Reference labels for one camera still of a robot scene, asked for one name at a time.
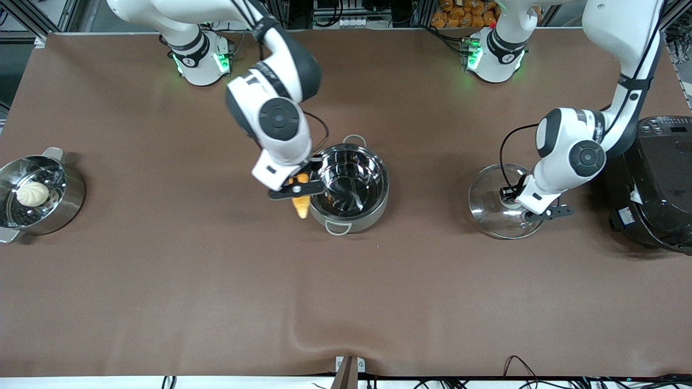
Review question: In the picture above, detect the steel steamer pot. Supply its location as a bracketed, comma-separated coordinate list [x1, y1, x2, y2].
[0, 147, 86, 244]

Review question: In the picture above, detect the brown table mat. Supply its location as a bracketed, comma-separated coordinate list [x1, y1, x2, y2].
[0, 27, 692, 379]

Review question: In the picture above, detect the bag of orange buns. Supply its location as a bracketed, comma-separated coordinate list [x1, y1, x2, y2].
[431, 0, 499, 29]

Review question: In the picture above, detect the steel cooking pot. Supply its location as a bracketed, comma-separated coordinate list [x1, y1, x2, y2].
[309, 134, 390, 236]

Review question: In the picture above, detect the black rice cooker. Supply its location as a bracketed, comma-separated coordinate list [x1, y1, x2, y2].
[605, 115, 692, 254]

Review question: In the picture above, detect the looped black cable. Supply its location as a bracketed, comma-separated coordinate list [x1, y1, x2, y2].
[503, 355, 542, 389]

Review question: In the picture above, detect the white steamed bun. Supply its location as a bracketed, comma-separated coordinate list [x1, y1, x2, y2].
[16, 181, 50, 207]

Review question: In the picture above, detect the black cable bundle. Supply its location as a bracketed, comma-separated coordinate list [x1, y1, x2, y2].
[373, 373, 692, 389]

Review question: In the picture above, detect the metal table clamp bracket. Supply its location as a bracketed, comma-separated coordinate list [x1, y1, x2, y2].
[331, 355, 366, 389]

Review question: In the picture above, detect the glass pot lid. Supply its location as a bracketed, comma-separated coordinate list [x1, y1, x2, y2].
[468, 164, 547, 240]

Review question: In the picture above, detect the aluminium frame profile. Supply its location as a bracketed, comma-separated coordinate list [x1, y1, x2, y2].
[0, 0, 74, 46]
[661, 0, 692, 42]

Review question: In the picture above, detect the yellow corn cob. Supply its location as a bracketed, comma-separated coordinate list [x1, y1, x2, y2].
[291, 173, 312, 219]

